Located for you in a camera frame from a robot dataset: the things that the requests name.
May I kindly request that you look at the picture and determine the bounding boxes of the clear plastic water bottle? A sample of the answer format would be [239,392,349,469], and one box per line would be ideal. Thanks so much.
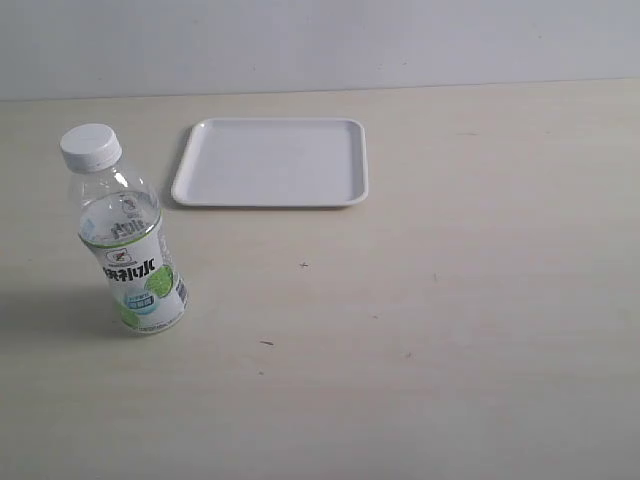
[70,159,188,334]

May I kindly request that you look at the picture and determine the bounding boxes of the white bottle cap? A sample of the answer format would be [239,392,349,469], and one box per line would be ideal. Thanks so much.
[59,123,122,174]

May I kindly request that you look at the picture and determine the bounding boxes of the white rectangular tray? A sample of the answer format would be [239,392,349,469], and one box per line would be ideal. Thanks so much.
[171,117,369,209]

